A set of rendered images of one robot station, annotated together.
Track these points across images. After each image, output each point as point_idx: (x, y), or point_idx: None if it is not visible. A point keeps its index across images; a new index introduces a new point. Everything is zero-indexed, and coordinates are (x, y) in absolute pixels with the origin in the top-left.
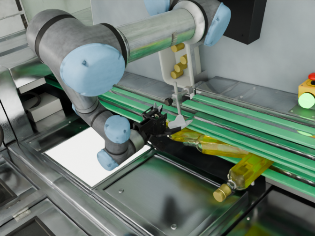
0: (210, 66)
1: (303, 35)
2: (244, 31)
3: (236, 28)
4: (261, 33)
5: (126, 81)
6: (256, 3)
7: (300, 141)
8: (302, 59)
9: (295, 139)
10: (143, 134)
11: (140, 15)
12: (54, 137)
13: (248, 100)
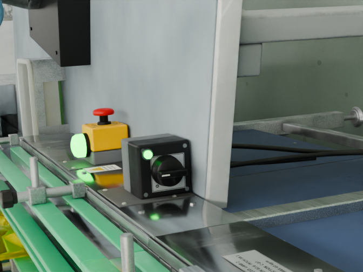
0: (70, 118)
1: (110, 53)
2: (57, 46)
3: (53, 42)
4: (91, 57)
5: (10, 145)
6: (61, 3)
7: (18, 189)
8: (113, 92)
9: (17, 186)
10: None
11: (35, 45)
12: None
13: (47, 151)
